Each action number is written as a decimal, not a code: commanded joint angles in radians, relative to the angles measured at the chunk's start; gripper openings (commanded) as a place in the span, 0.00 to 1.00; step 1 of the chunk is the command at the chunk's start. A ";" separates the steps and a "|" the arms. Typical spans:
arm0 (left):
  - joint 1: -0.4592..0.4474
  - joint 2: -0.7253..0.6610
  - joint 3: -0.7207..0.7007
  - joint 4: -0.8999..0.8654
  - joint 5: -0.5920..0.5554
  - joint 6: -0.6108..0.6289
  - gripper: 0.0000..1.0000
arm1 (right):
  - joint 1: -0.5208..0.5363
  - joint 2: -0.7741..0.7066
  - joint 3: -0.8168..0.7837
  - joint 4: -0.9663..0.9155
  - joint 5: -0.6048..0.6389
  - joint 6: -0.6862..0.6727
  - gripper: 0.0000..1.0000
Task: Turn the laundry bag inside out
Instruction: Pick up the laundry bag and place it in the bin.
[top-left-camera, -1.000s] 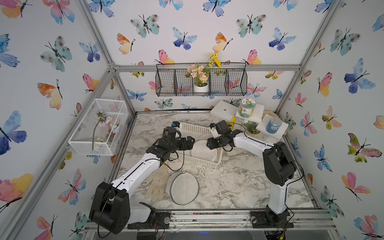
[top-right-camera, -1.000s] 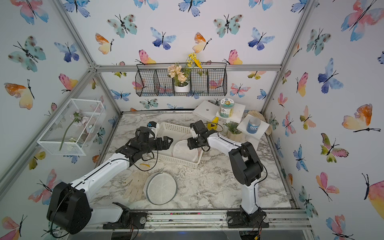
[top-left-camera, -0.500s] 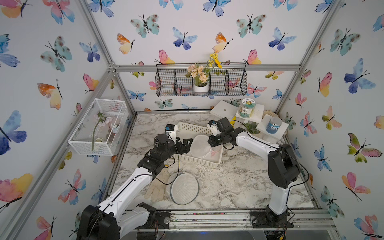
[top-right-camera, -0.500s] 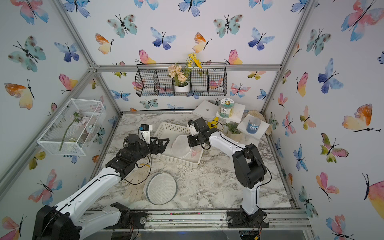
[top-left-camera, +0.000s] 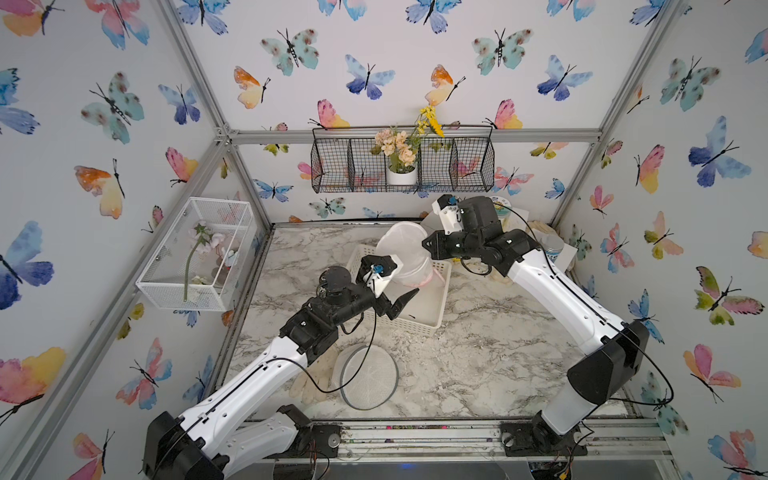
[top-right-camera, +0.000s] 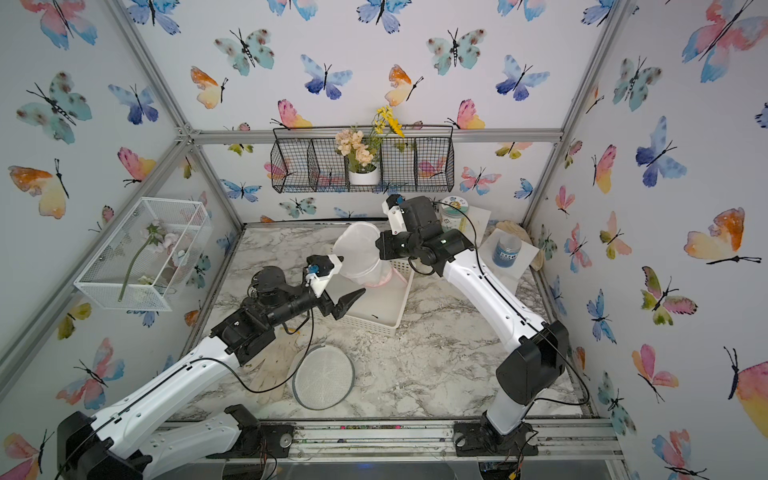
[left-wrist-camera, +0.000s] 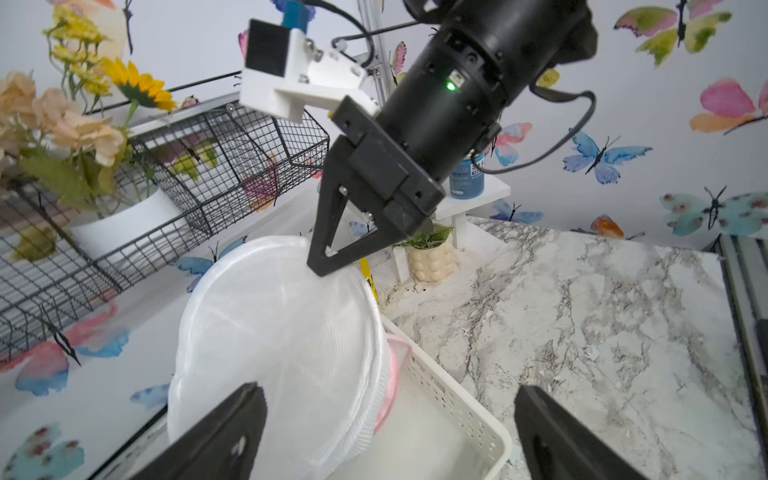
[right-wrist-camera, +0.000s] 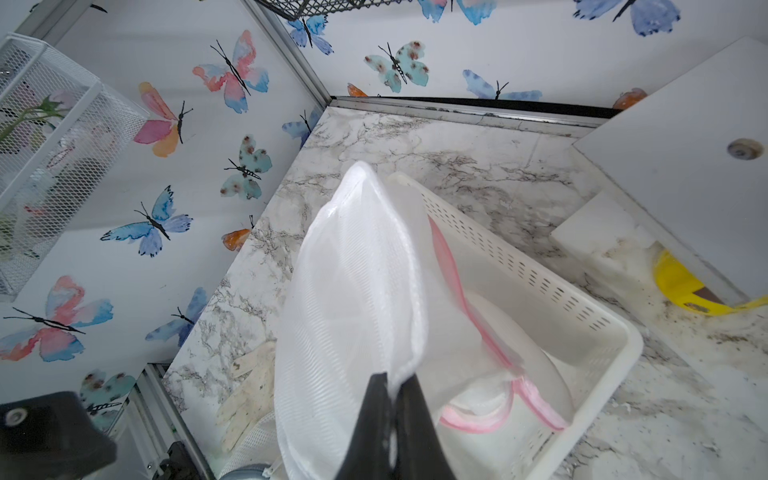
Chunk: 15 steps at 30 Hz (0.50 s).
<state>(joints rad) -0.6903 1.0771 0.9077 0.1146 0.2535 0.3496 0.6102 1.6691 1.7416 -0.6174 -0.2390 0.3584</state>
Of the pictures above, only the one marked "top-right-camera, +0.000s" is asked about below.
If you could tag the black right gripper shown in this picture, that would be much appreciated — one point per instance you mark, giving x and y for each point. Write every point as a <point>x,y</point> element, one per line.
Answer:
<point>386,246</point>

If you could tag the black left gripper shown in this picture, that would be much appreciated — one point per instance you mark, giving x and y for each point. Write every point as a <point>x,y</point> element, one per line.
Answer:
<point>338,309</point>

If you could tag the white mesh laundry bag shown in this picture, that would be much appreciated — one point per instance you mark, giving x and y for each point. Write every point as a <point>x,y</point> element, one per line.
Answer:
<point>324,379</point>

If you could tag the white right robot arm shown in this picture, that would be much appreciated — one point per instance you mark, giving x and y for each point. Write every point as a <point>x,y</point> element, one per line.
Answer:
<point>536,349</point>

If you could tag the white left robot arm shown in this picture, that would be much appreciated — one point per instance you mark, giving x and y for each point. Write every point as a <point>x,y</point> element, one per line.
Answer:
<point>270,303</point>

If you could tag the white perforated plastic basket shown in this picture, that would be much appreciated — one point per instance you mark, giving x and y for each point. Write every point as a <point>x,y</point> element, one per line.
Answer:
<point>387,285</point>

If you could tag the green lidded glass jar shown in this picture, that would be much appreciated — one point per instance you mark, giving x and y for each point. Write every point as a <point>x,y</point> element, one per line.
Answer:
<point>453,211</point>

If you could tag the blue granule jar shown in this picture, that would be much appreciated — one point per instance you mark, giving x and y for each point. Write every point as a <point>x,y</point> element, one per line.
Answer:
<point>506,250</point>

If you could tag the beige woven fan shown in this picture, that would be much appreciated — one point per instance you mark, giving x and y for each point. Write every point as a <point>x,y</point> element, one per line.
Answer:
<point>515,229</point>

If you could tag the white pot with flowers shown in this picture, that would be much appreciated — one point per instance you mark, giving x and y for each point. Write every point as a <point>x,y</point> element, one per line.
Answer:
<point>362,149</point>

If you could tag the beige work glove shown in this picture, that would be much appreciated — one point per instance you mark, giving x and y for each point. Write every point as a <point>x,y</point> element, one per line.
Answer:
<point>270,368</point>

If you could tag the pink artificial rose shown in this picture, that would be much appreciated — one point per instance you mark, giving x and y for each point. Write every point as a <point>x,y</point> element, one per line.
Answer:
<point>159,242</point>

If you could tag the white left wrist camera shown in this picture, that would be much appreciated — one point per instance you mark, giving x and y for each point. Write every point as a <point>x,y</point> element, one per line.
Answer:
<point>318,281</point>

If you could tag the black wire wall basket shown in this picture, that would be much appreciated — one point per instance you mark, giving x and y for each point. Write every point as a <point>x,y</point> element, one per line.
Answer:
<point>414,158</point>

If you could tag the white wire wall basket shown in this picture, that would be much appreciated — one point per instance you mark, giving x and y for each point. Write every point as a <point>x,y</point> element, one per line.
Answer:
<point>101,278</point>

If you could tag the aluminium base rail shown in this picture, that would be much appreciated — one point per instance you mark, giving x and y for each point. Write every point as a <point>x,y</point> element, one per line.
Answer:
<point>360,441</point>

